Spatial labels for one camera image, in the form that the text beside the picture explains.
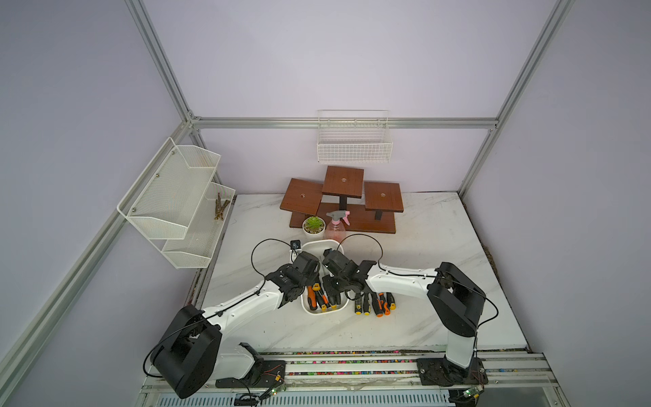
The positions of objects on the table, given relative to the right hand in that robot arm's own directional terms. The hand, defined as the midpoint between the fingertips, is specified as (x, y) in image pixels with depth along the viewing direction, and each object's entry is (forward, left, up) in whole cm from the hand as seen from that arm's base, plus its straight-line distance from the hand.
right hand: (329, 287), depth 89 cm
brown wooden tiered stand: (+26, -17, +13) cm, 34 cm away
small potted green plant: (+22, +6, +7) cm, 23 cm away
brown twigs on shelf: (+27, +42, +14) cm, 52 cm away
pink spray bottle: (+21, -3, +7) cm, 22 cm away
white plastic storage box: (+9, +4, +11) cm, 15 cm away
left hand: (+4, +9, +5) cm, 11 cm away
